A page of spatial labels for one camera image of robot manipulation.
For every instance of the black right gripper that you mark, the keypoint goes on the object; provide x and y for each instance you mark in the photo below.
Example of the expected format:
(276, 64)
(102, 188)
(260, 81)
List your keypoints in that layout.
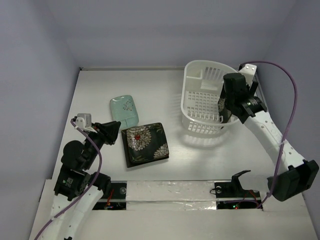
(227, 104)

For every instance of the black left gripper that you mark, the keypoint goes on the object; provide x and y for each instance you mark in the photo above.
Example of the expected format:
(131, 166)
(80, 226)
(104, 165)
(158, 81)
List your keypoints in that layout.
(109, 130)

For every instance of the light green rectangular plate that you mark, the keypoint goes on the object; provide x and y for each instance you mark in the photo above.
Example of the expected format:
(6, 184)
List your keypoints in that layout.
(123, 110)

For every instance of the black floral square plate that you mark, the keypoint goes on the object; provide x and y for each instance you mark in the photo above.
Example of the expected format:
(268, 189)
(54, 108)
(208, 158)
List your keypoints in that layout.
(145, 141)

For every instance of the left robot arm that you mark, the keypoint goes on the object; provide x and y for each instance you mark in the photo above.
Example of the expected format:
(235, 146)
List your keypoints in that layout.
(80, 183)

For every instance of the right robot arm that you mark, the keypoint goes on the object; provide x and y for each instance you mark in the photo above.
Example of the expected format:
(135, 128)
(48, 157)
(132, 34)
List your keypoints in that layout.
(293, 173)

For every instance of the white plastic dish rack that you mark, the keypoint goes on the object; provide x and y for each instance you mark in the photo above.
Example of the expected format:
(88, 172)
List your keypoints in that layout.
(201, 89)

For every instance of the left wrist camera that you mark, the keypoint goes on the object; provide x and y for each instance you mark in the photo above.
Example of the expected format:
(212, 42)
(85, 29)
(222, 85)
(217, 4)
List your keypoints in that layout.
(83, 121)

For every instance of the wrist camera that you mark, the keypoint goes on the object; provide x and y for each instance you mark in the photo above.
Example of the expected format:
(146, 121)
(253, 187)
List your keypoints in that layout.
(248, 71)
(83, 121)

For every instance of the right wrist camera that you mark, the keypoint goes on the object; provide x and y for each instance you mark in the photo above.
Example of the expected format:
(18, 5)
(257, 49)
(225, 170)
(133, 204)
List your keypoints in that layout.
(248, 71)

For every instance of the foil covered front rail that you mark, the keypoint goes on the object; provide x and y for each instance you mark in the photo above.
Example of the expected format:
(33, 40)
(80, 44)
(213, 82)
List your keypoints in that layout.
(170, 196)

